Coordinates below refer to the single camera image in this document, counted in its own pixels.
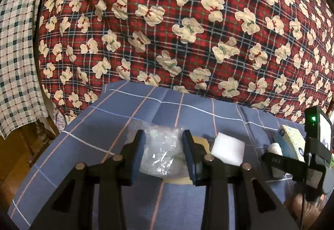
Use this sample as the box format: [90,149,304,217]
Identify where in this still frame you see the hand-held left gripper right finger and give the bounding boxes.
[182,129,300,230]

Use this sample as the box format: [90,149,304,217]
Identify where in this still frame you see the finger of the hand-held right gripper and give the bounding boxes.
[262,152,307,170]

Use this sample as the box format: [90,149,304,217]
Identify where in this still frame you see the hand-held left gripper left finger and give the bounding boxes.
[31,129,147,230]

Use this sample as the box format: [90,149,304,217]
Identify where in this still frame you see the white bottle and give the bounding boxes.
[267,143,283,178]

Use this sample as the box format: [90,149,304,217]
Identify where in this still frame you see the clear plastic bag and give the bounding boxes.
[139,126,190,178]

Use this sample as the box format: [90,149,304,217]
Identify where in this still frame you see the person's right hand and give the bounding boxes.
[284,190,326,222]

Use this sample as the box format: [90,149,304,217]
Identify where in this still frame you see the yellow-green tissue box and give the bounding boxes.
[273,125,308,163]

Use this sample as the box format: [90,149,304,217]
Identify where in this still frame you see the tan square sponge cloth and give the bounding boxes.
[162,136,210,185]

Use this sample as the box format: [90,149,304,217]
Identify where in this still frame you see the white foam sponge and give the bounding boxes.
[211,132,246,166]

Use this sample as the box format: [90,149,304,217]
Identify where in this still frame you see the blue plaid bed sheet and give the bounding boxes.
[8,81,314,230]

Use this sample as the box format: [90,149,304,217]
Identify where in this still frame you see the pale patterned cloth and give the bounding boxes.
[53,109,70,133]

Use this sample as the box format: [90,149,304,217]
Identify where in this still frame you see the white blue checked cloth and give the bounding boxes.
[0,0,56,139]

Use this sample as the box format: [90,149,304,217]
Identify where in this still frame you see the wooden bed frame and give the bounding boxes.
[0,118,60,210]

